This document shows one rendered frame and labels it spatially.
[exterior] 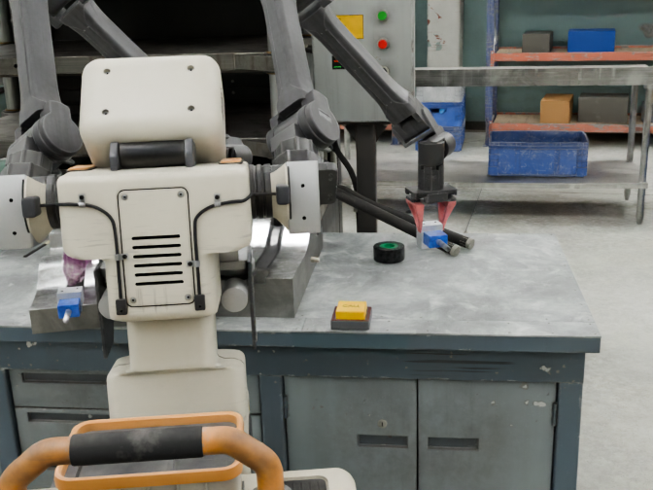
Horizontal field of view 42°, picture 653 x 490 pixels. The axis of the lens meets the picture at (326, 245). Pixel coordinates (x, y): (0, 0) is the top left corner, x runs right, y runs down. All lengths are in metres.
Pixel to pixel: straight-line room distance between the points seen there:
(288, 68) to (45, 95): 0.41
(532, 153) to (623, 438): 2.74
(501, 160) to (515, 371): 3.70
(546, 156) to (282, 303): 3.80
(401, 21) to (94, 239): 1.48
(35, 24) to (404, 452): 1.15
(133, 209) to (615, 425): 2.21
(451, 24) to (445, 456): 6.41
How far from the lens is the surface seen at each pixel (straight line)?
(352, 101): 2.58
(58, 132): 1.47
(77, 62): 2.71
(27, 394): 2.10
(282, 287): 1.82
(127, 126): 1.28
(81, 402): 2.06
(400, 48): 2.55
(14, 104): 3.51
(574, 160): 5.49
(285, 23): 1.58
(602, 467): 2.90
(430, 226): 1.93
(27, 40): 1.60
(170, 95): 1.30
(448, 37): 8.08
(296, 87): 1.48
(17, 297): 2.13
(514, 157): 5.46
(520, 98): 8.38
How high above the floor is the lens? 1.50
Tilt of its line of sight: 18 degrees down
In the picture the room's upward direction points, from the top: 2 degrees counter-clockwise
